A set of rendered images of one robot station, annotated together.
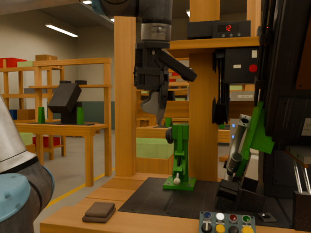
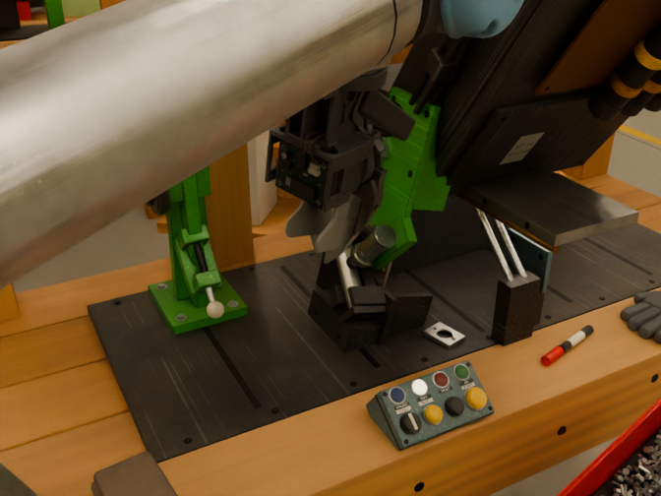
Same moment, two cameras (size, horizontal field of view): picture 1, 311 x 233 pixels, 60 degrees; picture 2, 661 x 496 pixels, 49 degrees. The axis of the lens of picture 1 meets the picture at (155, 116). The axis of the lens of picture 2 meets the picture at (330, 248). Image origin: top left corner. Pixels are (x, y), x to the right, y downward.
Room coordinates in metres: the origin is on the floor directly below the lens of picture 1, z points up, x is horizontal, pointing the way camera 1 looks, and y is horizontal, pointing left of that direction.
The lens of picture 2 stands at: (0.25, 0.41, 1.57)
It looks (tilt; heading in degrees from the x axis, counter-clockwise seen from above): 28 degrees down; 318
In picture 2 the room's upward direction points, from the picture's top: straight up
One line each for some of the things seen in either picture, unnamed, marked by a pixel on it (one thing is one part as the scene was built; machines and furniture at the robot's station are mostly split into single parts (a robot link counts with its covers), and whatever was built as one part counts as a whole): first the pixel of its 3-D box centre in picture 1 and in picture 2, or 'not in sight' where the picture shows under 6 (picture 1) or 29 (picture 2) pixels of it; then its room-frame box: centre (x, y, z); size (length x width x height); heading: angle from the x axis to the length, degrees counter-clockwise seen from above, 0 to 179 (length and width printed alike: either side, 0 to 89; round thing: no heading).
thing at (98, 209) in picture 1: (99, 211); (135, 494); (0.85, 0.18, 0.91); 0.10 x 0.08 x 0.03; 171
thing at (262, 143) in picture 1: (260, 130); (414, 160); (0.93, -0.37, 1.17); 0.13 x 0.12 x 0.20; 76
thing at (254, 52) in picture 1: (244, 66); not in sight; (1.20, -0.39, 1.42); 0.17 x 0.12 x 0.15; 76
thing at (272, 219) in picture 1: (266, 217); (444, 335); (0.84, -0.35, 0.90); 0.06 x 0.04 x 0.01; 0
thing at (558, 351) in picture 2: not in sight; (568, 344); (0.69, -0.47, 0.91); 0.13 x 0.02 x 0.02; 91
